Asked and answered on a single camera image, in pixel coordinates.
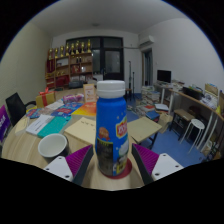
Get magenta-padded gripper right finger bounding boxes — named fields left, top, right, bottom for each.
left=130, top=142, right=185, bottom=186

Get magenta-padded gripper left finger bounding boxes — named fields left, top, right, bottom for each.
left=43, top=143, right=95, bottom=187

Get white cup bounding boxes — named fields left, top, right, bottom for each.
left=37, top=132, right=69, bottom=159

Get flat round red coaster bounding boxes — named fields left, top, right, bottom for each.
left=105, top=156, right=134, bottom=180

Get white booklet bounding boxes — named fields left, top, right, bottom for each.
left=25, top=113, right=55, bottom=136

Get white round stool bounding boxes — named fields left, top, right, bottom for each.
left=179, top=118, right=206, bottom=155

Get wooden side table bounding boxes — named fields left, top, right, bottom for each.
left=169, top=107, right=197, bottom=141

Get blue booklet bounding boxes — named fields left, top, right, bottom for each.
left=50, top=102, right=84, bottom=118

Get blue drink bottle white cap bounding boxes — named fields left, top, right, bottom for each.
left=94, top=79, right=131, bottom=178

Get small colourful booklet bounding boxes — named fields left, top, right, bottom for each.
left=25, top=107, right=44, bottom=120

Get orange booklet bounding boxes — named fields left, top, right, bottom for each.
left=70, top=101, right=98, bottom=118

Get pile of books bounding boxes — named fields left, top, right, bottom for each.
left=127, top=85, right=171, bottom=122

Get pink and purple packet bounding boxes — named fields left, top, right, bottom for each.
left=61, top=93, right=85, bottom=105

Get yellow gift box red ribbon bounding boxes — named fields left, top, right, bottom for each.
left=35, top=87, right=57, bottom=109

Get purple bag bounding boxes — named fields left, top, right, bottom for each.
left=0, top=104, right=12, bottom=144

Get black office chair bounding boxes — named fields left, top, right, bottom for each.
left=5, top=92, right=37, bottom=128

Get long wooden desk white legs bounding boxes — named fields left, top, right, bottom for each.
left=168, top=87, right=224, bottom=153

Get black computer monitor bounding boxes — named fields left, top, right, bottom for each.
left=156, top=69, right=173, bottom=85

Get black tripod stand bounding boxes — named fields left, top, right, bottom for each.
left=127, top=60, right=136, bottom=92

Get wooden shelf unit with trophies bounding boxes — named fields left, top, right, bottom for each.
left=44, top=39, right=95, bottom=90

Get dark framed window door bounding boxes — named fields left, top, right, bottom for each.
left=65, top=35, right=125, bottom=82

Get white wall air conditioner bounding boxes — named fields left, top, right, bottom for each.
left=138, top=34, right=156, bottom=48

